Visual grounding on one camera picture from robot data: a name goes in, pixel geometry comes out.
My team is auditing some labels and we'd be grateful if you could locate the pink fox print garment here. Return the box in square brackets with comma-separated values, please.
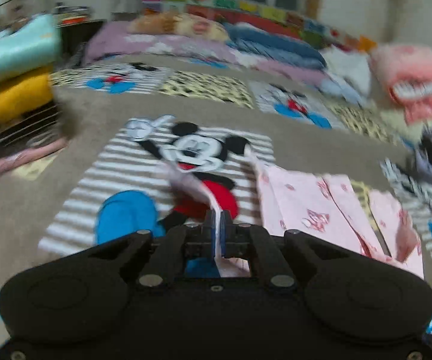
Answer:
[169, 145, 425, 280]

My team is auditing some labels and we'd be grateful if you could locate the brown Mickey Mouse blanket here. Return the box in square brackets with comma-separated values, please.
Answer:
[0, 53, 432, 346]

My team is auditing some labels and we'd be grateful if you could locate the black striped folded garment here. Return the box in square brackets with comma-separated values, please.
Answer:
[0, 100, 62, 148]

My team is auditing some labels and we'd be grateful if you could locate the blue folded duvet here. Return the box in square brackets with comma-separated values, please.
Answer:
[223, 23, 327, 70]

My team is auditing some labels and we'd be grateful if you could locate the white crumpled cloth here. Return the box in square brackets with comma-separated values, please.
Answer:
[320, 46, 372, 97]

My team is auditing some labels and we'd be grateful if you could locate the pink folded garment bottom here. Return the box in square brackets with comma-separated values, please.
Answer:
[0, 138, 68, 175]

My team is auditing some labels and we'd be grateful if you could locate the purple floral bedsheet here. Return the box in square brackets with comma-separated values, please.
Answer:
[83, 21, 329, 86]

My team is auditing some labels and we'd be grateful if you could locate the orange cartoon pillow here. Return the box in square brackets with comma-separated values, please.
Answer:
[127, 11, 230, 43]

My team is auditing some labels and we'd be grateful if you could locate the yellow folded knit garment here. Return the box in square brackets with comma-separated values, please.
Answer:
[0, 69, 53, 125]

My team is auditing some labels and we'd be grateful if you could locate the pink folded quilt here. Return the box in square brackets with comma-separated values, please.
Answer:
[370, 44, 432, 125]

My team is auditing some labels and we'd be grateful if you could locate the teal folded blanket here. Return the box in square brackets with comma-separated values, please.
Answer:
[0, 15, 62, 82]

